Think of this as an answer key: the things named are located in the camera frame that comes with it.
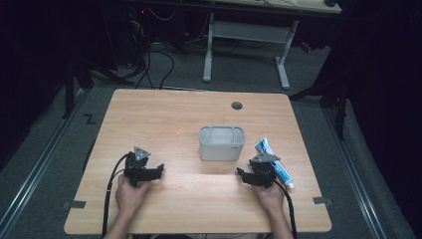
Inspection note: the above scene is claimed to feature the black metal stand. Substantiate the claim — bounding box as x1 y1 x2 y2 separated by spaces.
62 57 133 120
289 74 350 141

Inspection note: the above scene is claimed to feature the wooden desk with white legs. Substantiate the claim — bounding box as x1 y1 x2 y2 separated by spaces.
125 0 342 91

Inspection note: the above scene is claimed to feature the black floor cable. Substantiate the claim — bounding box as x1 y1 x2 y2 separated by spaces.
133 43 176 91

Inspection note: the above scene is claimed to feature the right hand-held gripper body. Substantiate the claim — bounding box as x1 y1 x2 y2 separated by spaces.
248 151 282 190

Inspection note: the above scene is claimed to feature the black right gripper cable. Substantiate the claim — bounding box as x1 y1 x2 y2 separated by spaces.
272 178 299 239

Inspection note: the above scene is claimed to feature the grey plastic storage box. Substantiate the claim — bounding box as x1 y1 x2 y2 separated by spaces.
198 124 247 162

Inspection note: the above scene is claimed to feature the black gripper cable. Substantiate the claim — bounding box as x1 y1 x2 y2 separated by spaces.
272 178 299 239
101 152 131 239

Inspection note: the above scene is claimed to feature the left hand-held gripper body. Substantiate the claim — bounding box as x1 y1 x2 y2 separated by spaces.
123 145 157 188

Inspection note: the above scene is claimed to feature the dark computer tower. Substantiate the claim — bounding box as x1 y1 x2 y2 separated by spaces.
127 5 152 69

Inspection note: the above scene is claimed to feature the person's left hand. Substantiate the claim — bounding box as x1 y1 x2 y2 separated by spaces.
114 173 152 217

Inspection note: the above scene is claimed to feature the blue and white toothpaste tube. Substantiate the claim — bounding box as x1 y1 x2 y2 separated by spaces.
254 135 296 191

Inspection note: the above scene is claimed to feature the metal floor rail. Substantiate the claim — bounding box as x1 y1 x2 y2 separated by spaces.
0 89 88 237
322 108 387 239

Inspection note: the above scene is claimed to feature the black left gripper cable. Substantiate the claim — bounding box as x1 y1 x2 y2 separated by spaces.
101 152 131 239

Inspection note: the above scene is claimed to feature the person's right hand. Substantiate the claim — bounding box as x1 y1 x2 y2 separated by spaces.
252 180 287 217

